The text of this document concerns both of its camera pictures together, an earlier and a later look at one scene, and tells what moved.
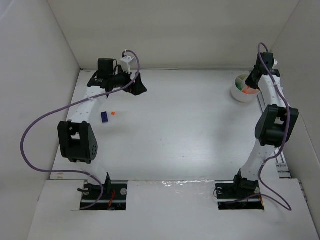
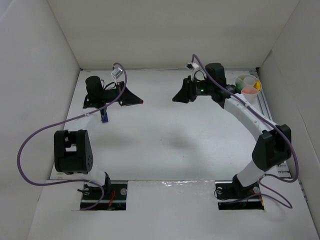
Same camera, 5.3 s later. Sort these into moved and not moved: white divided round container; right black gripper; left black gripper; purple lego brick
Moved: left black gripper; right black gripper
Not moved: purple lego brick; white divided round container
